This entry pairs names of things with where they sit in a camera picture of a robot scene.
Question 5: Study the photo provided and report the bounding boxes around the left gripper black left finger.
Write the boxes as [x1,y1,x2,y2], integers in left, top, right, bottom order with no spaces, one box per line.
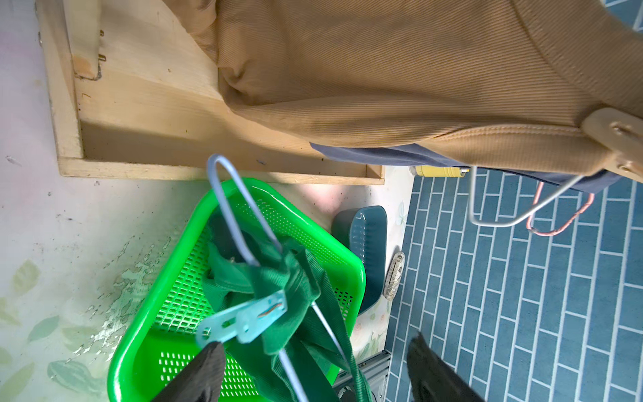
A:
[152,342,226,402]

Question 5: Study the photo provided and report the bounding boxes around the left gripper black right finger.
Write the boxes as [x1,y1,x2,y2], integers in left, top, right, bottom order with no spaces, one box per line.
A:
[407,333,485,402]

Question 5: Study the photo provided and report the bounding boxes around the green tank top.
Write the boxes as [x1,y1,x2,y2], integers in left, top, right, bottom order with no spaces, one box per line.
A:
[202,210,375,402]

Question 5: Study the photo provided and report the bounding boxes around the light blue wire hanger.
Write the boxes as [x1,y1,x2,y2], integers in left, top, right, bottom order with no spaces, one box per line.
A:
[207,153,353,402]

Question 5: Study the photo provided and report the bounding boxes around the teal clothespin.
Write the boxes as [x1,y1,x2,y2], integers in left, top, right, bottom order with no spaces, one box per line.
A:
[195,291,287,348]

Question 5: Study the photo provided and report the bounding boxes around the dark grey tank top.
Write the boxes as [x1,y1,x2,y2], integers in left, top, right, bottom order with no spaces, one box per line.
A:
[311,143,622,194]

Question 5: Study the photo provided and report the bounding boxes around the tan tank top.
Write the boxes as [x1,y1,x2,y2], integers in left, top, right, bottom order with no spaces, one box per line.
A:
[167,1,642,176]

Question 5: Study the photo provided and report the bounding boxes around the green plastic basket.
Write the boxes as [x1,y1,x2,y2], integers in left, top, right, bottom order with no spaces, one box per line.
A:
[107,179,366,401]

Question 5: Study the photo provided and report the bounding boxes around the dark teal plastic tray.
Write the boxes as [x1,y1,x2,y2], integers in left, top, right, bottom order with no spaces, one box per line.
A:
[331,205,388,314]

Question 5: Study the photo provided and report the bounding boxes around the yellow clothespin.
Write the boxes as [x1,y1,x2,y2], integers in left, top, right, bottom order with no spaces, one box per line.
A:
[410,166,470,179]

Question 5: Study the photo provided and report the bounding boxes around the wooden clothes rack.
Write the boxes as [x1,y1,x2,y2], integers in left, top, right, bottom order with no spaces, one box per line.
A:
[35,1,384,185]

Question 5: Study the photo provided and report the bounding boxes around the white wire hanger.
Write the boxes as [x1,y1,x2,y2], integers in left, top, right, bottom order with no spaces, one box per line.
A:
[468,165,586,229]

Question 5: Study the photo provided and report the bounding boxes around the pink wire hanger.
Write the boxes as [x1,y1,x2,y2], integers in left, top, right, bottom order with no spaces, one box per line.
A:
[526,180,596,238]

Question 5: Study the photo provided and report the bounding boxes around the tan clothespin on strap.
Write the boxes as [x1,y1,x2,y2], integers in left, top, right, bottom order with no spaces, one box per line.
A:
[581,107,642,184]

